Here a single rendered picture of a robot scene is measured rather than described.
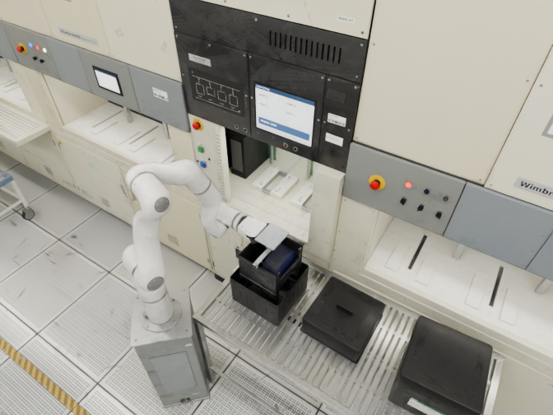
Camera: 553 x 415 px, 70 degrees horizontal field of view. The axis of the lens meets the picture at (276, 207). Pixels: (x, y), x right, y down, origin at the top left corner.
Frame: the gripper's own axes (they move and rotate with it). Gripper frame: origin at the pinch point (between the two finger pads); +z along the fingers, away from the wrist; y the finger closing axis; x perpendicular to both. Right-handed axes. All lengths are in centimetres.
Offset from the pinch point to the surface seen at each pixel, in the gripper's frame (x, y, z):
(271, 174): -27, -63, -43
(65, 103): -18, -34, -205
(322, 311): -31.0, 0.0, 28.9
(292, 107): 46, -30, -10
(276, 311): -28.6, 13.2, 12.6
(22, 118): -37, -19, -248
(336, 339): -32, 8, 40
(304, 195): -27, -58, -17
